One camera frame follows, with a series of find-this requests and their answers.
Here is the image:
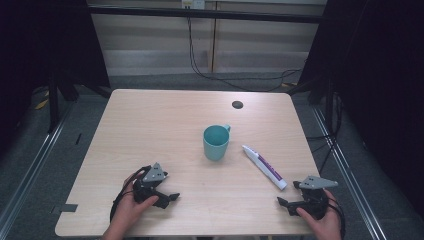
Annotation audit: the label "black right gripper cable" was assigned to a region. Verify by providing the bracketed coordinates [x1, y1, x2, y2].
[326, 195, 347, 240]

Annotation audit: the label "person's right hand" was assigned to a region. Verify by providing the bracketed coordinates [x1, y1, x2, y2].
[295, 188, 344, 240]

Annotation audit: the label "metal floor rail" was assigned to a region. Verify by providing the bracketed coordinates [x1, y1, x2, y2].
[311, 105, 388, 240]
[0, 102, 76, 232]

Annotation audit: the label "person's left hand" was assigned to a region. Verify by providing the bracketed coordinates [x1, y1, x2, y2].
[110, 171, 160, 233]

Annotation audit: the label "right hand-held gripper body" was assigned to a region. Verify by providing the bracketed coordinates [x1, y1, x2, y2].
[287, 175, 339, 221]

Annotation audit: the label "black floor cables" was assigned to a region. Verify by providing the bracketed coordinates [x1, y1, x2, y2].
[305, 92, 345, 175]

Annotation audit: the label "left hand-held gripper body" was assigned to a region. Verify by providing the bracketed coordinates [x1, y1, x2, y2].
[132, 162, 171, 210]

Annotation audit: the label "teal cup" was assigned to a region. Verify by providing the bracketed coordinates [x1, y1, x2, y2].
[202, 123, 232, 162]

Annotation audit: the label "white wall power outlet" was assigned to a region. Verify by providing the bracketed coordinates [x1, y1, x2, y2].
[181, 0, 206, 10]

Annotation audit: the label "yellow floor tape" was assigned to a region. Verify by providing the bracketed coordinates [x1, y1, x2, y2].
[34, 98, 50, 111]

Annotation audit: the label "white purple toothpaste tube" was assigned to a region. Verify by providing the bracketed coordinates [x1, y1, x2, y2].
[241, 144, 289, 192]

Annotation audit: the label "black wall cable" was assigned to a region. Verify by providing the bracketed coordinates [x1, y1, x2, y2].
[186, 16, 304, 93]

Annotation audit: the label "black metal stand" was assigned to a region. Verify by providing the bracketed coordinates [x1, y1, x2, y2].
[47, 71, 62, 134]

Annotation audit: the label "black tape strip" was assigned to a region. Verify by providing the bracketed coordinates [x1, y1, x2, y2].
[50, 203, 79, 215]

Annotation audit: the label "black horizontal bar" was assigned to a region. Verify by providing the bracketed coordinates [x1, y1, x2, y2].
[87, 5, 327, 25]

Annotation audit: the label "black curtain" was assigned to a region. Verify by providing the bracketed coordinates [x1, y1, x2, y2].
[0, 0, 112, 158]
[289, 0, 424, 219]

